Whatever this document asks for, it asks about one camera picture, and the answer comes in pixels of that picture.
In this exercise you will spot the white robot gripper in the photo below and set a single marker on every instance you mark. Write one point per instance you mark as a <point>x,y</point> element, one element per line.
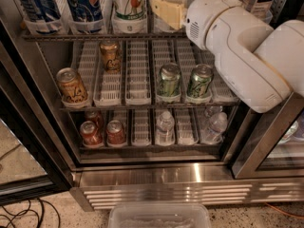
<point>202,18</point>

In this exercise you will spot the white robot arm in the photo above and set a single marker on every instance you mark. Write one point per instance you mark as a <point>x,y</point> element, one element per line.
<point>262,65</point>

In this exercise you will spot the left white 7up can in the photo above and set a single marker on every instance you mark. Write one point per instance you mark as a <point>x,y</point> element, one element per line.
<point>129,9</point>

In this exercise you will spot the left green soda can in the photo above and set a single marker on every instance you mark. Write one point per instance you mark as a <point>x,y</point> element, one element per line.
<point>169,80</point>

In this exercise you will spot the green soda can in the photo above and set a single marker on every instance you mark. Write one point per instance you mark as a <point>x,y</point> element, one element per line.
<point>169,80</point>
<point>200,78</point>

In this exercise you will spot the right green soda can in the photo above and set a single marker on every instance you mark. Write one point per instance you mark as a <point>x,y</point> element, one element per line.
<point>200,78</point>

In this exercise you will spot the rear gold soda can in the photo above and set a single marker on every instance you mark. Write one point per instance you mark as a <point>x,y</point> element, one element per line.
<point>111,56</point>

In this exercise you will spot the gold soda can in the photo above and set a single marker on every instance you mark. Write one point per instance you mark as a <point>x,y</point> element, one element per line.
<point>71,85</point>
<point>111,56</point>

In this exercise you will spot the right blue Pepsi can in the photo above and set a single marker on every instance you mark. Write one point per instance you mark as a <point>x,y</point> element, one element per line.
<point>85,10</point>

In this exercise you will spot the blue pepsi can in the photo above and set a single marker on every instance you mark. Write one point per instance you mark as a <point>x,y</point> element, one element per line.
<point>41,10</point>
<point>85,10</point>

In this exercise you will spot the stainless steel fridge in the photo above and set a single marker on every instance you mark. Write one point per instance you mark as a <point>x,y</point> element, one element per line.
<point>104,175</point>

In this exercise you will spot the front gold soda can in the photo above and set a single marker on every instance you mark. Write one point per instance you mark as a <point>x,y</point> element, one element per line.
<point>71,85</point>

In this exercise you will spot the rear red can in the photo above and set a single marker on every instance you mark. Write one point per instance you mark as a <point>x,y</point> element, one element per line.
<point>96,117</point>

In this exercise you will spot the red can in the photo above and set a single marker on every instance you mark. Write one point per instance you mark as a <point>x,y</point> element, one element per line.
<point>96,117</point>
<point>115,132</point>
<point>90,133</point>

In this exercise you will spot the front right red can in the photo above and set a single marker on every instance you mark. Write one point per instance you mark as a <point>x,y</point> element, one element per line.
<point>115,132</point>

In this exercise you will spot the left blue Pepsi can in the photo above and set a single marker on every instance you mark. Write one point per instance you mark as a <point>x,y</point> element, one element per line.
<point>41,10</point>

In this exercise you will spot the front left red can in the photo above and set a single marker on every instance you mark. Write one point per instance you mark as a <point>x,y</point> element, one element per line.
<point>90,133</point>

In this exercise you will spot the right glass fridge door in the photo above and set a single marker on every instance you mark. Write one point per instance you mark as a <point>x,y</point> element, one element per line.
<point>265,145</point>

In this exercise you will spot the open left fridge door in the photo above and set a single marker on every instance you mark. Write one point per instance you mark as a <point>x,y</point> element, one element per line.
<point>37,173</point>

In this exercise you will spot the right clear water bottle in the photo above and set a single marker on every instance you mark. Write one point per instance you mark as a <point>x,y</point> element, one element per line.
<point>214,125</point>

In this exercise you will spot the clear water bottle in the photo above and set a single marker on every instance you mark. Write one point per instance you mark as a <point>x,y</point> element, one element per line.
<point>214,125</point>
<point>165,129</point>

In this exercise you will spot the middle clear water bottle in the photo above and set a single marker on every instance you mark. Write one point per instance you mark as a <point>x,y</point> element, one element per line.
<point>165,129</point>

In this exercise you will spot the clear plastic bin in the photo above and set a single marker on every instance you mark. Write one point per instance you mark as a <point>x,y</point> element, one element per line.
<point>159,215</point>

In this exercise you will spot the top wire shelf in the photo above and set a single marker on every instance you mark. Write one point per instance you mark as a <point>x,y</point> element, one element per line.
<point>101,37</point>

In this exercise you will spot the wire shelf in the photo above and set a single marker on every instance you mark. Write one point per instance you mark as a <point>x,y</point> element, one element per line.
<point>101,37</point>
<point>144,106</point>

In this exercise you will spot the middle wire shelf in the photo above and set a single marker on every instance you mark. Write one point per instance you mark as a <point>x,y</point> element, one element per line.
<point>144,106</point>

